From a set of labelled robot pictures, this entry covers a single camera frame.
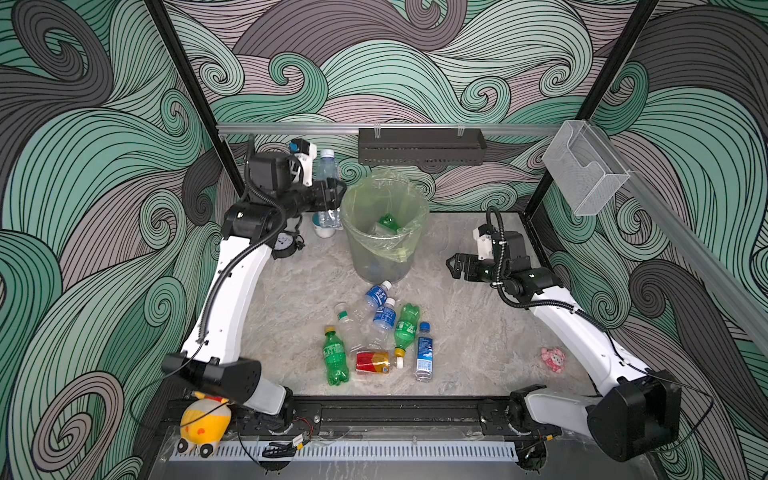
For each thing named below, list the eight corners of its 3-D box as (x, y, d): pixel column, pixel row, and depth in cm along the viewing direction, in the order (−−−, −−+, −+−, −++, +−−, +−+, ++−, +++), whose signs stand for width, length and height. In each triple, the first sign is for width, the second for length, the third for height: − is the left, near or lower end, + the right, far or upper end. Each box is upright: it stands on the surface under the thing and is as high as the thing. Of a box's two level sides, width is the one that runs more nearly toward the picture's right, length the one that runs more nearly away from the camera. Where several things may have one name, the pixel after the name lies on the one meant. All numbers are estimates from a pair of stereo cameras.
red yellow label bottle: (355, 374, 81) (354, 370, 78) (356, 356, 84) (355, 350, 81) (402, 374, 81) (403, 370, 78) (401, 356, 84) (402, 350, 81)
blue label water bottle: (415, 381, 81) (417, 375, 77) (417, 326, 91) (419, 319, 87) (430, 383, 81) (433, 377, 77) (430, 328, 91) (433, 320, 87)
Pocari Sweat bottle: (373, 349, 85) (373, 344, 82) (373, 302, 94) (373, 297, 92) (397, 349, 85) (397, 344, 82) (395, 302, 94) (395, 297, 92)
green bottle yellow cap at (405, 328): (388, 354, 86) (388, 347, 81) (402, 308, 95) (403, 300, 91) (407, 361, 84) (409, 354, 80) (420, 314, 94) (422, 305, 90)
